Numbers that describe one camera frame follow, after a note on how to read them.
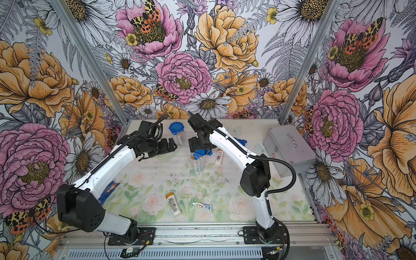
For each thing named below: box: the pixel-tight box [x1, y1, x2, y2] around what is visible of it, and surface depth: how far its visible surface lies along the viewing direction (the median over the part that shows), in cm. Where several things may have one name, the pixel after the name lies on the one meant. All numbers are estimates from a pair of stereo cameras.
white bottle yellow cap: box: [215, 148, 224, 166], surface depth 101 cm
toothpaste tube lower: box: [192, 201, 213, 211], surface depth 84 cm
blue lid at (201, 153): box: [192, 148, 213, 161], surface depth 85 cm
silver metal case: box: [262, 124, 318, 178], surface depth 90 cm
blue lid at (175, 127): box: [168, 121, 185, 135], surface depth 101 cm
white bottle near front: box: [165, 192, 182, 217], surface depth 83 cm
